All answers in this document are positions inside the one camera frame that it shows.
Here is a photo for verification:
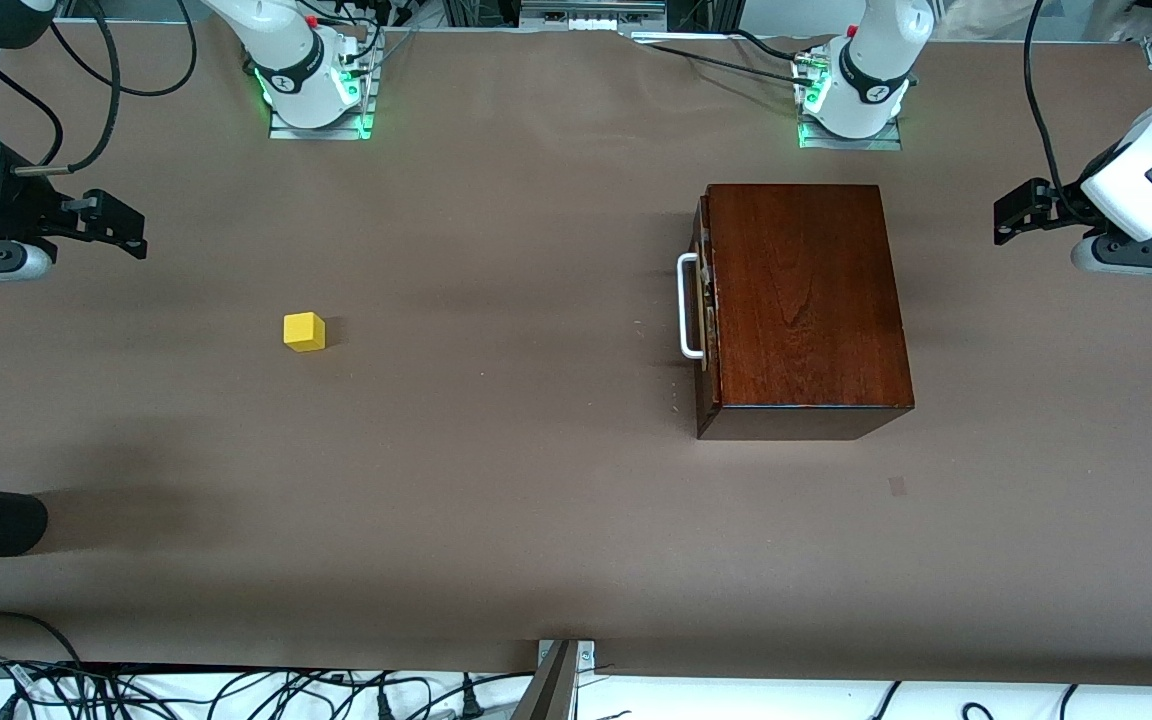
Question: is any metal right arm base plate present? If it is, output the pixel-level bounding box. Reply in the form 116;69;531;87
268;45;379;141

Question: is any light wood drawer white handle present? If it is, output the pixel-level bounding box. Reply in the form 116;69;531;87
676;195;723;401

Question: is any black looped floor cable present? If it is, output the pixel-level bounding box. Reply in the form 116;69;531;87
0;611;85;669

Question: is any yellow wooden block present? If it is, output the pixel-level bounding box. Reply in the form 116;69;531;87
283;312;327;353

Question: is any brown table cover mat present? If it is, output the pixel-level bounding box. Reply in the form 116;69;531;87
0;20;1152;691

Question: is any black base cable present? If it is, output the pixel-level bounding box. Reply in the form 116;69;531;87
648;42;809;87
726;28;819;63

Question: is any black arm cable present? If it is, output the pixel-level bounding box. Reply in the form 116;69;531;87
0;45;65;169
1023;0;1087;226
11;0;199;179

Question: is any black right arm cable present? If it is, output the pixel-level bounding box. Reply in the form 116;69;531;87
11;0;199;179
0;45;65;169

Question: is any dark brown wooden cabinet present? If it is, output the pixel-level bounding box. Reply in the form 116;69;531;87
694;183;915;441

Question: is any grey metal beam bracket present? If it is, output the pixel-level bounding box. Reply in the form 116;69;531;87
511;638;597;720

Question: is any aluminium frame rail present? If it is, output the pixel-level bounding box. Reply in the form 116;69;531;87
441;0;749;33

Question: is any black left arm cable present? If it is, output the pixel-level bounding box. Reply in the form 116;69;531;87
1023;0;1087;226

